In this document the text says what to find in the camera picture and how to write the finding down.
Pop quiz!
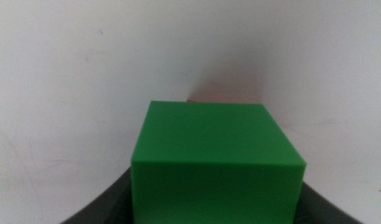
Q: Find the green cube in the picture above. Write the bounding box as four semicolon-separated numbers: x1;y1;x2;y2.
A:
130;100;307;224

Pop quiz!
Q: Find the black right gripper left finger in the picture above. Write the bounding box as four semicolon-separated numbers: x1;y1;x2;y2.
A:
61;166;134;224

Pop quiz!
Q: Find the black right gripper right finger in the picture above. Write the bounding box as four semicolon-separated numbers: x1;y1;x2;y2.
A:
294;182;364;224

